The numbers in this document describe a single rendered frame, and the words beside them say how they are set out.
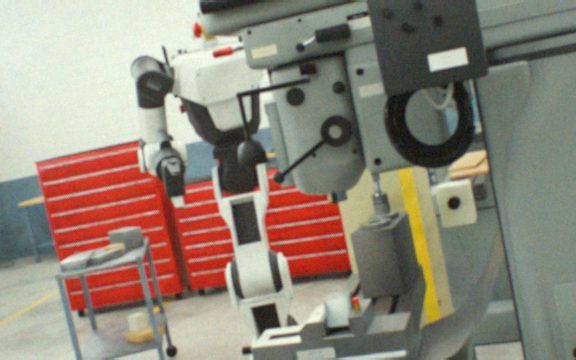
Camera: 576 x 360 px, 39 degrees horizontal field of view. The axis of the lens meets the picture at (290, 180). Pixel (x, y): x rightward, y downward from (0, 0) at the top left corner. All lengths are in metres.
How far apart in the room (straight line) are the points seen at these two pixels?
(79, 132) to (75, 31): 1.46
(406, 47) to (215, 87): 1.13
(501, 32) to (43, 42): 10.99
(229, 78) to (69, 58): 9.77
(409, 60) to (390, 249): 0.78
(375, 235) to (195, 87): 0.77
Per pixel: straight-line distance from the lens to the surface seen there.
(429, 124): 1.83
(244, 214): 2.70
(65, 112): 12.39
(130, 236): 5.18
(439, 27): 1.57
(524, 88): 1.78
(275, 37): 1.87
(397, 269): 2.24
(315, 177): 1.91
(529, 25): 1.84
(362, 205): 3.75
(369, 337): 1.75
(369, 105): 1.84
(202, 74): 2.59
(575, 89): 1.77
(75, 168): 7.34
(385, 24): 1.58
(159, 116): 2.68
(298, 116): 1.89
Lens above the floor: 1.55
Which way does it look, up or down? 6 degrees down
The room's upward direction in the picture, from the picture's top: 12 degrees counter-clockwise
